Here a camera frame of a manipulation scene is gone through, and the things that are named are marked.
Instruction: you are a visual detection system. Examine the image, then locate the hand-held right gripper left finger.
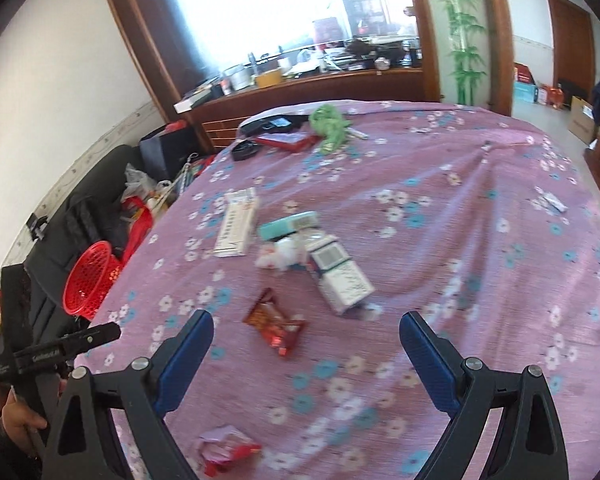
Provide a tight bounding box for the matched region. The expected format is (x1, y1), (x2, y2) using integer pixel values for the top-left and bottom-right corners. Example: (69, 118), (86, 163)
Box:
(42, 309), (215, 480)

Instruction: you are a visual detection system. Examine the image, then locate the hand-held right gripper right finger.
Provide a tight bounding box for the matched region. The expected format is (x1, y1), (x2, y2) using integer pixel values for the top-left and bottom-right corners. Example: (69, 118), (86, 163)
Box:
(399, 311), (570, 480)

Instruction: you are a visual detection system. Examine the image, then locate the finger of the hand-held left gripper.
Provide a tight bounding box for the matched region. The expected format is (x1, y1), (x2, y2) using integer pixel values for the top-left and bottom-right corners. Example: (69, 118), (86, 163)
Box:
(62, 322), (122, 356)

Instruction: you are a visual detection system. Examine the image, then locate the red plastic basket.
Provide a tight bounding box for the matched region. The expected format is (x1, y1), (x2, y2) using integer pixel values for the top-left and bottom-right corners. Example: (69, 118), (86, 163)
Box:
(62, 241), (123, 318)

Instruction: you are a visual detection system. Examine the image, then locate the red snack wrapper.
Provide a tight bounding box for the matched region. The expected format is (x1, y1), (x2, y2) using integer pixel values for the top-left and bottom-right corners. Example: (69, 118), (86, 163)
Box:
(243, 287), (307, 358)

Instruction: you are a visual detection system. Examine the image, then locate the wrapper with red print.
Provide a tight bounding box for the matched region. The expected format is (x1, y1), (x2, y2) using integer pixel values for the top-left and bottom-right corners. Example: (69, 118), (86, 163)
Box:
(197, 425), (263, 478)

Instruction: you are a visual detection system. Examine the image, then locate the white printed carton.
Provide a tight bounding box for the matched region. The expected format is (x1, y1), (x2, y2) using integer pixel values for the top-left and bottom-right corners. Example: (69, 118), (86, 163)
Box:
(305, 234), (376, 316)

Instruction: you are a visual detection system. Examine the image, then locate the long white box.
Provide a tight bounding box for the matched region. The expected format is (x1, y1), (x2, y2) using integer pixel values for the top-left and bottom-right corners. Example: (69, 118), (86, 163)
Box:
(214, 187), (261, 258)

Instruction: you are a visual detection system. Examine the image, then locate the teal packet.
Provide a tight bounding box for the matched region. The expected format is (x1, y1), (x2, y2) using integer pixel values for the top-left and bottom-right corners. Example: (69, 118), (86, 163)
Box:
(257, 211), (319, 241)

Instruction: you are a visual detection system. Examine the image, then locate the person's left forearm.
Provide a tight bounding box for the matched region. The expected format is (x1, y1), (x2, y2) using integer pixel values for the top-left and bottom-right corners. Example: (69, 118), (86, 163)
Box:
(0, 422), (41, 480)

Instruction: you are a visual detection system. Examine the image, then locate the person's left hand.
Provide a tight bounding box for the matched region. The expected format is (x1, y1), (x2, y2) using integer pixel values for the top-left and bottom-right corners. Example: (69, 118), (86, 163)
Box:
(0, 389), (48, 445)

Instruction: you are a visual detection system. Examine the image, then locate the black sofa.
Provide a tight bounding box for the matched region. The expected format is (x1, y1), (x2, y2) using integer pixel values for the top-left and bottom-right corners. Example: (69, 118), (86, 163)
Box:
(0, 144), (146, 361)

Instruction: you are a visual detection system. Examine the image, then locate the red plastic bag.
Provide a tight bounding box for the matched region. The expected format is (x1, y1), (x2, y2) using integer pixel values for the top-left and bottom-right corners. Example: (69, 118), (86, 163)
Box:
(121, 196), (154, 261)

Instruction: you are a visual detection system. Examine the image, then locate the purple floral tablecloth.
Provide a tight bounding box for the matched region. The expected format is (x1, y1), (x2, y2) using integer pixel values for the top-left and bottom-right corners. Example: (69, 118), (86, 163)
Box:
(72, 100), (600, 480)

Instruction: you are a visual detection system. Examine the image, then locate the clear plastic bag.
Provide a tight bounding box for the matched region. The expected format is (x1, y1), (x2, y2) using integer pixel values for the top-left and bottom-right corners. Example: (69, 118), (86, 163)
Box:
(121, 162), (158, 201)

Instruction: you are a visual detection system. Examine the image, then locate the small white wrapper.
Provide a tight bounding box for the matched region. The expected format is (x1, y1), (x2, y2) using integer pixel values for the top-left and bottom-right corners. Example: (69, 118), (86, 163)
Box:
(534, 186), (570, 212)

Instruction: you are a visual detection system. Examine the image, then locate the red flat box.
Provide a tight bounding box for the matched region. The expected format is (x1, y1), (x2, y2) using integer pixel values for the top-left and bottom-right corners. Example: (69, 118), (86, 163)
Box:
(255, 131), (319, 154)

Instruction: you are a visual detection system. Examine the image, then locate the green cloth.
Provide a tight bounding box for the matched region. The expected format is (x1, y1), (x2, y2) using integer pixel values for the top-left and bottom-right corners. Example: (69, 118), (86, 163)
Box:
(307, 104), (353, 155)

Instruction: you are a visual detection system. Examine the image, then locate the metal pot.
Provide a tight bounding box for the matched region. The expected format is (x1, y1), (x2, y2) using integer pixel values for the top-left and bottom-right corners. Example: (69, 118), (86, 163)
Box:
(228, 66), (253, 92)

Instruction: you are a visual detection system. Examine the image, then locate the cardboard box on floor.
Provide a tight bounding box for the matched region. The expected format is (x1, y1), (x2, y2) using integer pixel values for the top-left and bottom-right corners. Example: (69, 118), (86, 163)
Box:
(567, 96), (599, 145)

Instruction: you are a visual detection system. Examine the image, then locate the wooden brick-pattern counter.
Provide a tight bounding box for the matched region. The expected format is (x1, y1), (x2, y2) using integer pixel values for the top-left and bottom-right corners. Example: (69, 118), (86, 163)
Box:
(180, 67), (441, 153)

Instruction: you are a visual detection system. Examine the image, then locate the yellow cardboard box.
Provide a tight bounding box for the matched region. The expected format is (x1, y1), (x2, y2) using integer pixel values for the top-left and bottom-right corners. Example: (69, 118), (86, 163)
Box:
(254, 68), (284, 88)

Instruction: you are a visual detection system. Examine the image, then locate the wooden framed glass partition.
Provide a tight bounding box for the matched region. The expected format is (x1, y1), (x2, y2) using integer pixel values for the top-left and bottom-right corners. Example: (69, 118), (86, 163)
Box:
(95, 0), (516, 116)

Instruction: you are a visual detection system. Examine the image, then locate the brown wooden door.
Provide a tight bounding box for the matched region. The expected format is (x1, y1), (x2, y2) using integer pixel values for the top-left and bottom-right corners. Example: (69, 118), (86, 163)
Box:
(546, 0), (596, 96)

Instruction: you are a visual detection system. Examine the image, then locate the white wire rack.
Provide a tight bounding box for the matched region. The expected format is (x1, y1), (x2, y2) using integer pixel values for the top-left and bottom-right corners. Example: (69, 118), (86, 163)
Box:
(172, 154), (202, 197)

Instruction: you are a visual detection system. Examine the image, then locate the bamboo print wall panel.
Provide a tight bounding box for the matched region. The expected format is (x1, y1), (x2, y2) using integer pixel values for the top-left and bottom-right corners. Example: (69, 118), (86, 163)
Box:
(425, 0), (496, 108)

